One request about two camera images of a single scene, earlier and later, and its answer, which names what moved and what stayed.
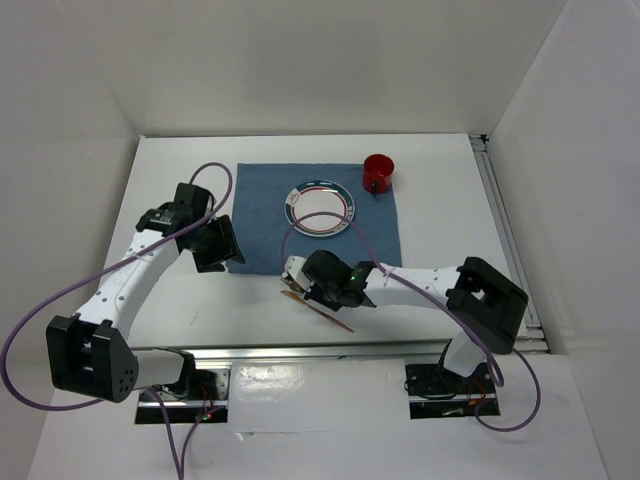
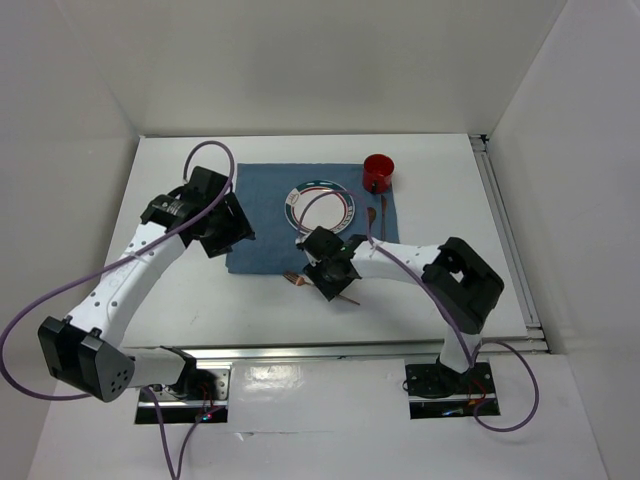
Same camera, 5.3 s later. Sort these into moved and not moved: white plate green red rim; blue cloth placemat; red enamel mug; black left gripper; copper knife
Moved: copper knife; black left gripper
Not moved: blue cloth placemat; red enamel mug; white plate green red rim
